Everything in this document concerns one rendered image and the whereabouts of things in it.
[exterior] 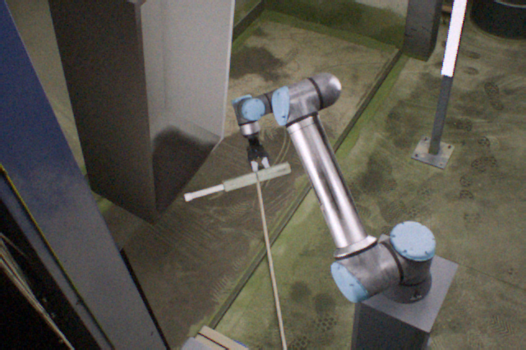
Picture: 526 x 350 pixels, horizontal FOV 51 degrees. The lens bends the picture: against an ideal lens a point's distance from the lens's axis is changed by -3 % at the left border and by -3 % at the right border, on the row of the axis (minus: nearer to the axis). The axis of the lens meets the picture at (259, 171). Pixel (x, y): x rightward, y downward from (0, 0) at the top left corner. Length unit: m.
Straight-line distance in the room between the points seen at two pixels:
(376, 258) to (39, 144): 1.12
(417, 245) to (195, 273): 1.34
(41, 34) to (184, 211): 1.25
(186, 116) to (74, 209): 1.70
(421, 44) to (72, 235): 3.09
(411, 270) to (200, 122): 1.41
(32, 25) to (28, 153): 2.26
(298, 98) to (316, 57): 2.16
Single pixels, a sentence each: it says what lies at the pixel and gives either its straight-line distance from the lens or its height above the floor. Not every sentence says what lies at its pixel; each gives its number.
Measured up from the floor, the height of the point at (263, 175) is 0.55.
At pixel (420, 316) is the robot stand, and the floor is 0.64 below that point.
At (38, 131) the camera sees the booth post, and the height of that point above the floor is 1.76.
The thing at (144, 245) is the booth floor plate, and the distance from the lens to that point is 3.05.
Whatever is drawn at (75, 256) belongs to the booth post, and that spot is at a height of 1.41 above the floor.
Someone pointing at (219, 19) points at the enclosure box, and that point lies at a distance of 2.37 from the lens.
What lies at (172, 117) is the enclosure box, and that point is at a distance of 2.95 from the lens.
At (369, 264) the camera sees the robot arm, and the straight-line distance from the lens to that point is 1.84.
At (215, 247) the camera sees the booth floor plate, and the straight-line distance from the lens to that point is 2.95.
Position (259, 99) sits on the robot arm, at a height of 0.87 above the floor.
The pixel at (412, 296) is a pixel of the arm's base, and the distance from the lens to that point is 2.07.
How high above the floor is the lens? 2.45
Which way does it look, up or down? 48 degrees down
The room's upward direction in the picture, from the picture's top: 7 degrees counter-clockwise
